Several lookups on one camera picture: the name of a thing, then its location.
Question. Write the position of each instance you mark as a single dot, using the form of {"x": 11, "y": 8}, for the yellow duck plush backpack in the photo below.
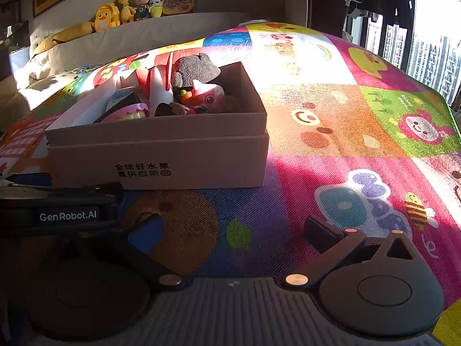
{"x": 106, "y": 17}

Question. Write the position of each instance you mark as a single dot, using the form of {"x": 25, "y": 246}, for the beige sofa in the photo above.
{"x": 144, "y": 32}

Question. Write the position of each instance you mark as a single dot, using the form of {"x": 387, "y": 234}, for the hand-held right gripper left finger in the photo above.
{"x": 144, "y": 238}

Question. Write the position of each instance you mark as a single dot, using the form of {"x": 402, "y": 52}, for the banana plush toy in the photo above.
{"x": 155, "y": 7}

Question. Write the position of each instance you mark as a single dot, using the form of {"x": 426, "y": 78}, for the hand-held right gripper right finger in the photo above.
{"x": 324, "y": 234}

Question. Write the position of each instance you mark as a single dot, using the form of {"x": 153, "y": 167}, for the red picture book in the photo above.
{"x": 178, "y": 3}

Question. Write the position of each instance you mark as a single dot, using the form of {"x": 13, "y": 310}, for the beige cardboard box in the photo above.
{"x": 158, "y": 151}

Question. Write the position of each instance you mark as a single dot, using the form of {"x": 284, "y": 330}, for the long yellow plush pillow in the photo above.
{"x": 65, "y": 35}

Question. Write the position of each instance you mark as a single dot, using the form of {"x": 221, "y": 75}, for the cartoon boy doll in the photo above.
{"x": 142, "y": 3}

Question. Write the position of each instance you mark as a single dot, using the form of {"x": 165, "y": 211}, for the small yellow duck plush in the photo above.
{"x": 126, "y": 9}

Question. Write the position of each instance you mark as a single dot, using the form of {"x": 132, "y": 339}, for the pink fish toy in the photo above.
{"x": 205, "y": 95}

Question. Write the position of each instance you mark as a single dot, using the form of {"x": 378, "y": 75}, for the dark shelf unit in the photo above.
{"x": 14, "y": 36}

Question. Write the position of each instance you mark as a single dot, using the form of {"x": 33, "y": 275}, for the pink and yellow brush toy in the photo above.
{"x": 126, "y": 113}

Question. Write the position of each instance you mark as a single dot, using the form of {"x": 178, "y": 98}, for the colourful cartoon play mat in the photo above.
{"x": 342, "y": 133}

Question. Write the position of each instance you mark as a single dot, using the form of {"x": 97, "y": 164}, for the dark grey plush toy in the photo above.
{"x": 196, "y": 70}

